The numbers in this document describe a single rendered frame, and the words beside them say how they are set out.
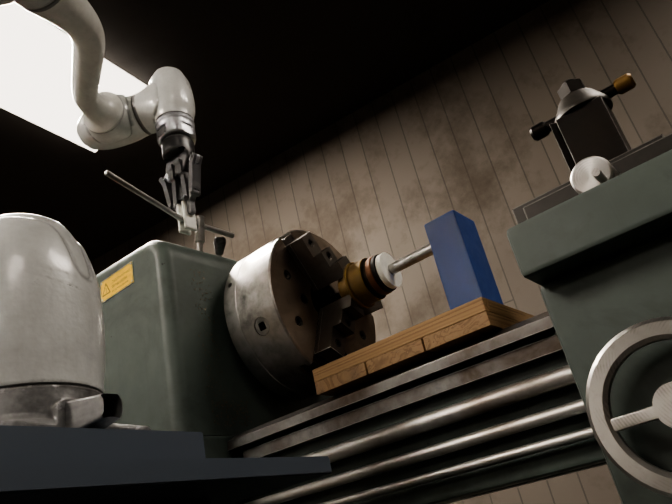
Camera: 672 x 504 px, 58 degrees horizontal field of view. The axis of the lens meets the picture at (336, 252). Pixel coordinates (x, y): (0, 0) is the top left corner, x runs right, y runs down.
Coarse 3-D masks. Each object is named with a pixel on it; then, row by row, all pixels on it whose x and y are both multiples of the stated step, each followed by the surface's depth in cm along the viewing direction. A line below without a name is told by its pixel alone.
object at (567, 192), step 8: (656, 144) 65; (664, 144) 64; (640, 152) 65; (648, 152) 65; (656, 152) 64; (664, 152) 64; (624, 160) 66; (632, 160) 66; (640, 160) 65; (648, 160) 65; (616, 168) 67; (624, 168) 66; (560, 192) 70; (568, 192) 69; (576, 192) 69; (544, 200) 71; (552, 200) 70; (560, 200) 70; (528, 208) 72; (536, 208) 71; (544, 208) 71; (528, 216) 72
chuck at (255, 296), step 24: (264, 264) 110; (288, 264) 114; (240, 288) 112; (264, 288) 108; (288, 288) 110; (336, 288) 123; (240, 312) 110; (264, 312) 107; (288, 312) 107; (312, 312) 113; (264, 336) 107; (288, 336) 105; (312, 336) 110; (360, 336) 122; (264, 360) 109; (288, 360) 107; (312, 360) 107; (288, 384) 112; (312, 384) 112
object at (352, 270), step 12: (348, 264) 114; (360, 264) 111; (372, 264) 109; (348, 276) 111; (360, 276) 109; (372, 276) 108; (348, 288) 110; (360, 288) 110; (372, 288) 110; (384, 288) 109; (360, 300) 111; (372, 300) 111
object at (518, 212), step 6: (654, 138) 74; (660, 138) 74; (642, 144) 75; (648, 144) 75; (630, 150) 76; (636, 150) 75; (618, 156) 77; (624, 156) 76; (612, 162) 77; (558, 186) 81; (564, 186) 80; (546, 192) 82; (552, 192) 81; (534, 198) 82; (540, 198) 82; (522, 204) 83; (528, 204) 83; (516, 210) 84; (522, 210) 83; (516, 216) 84; (522, 216) 83
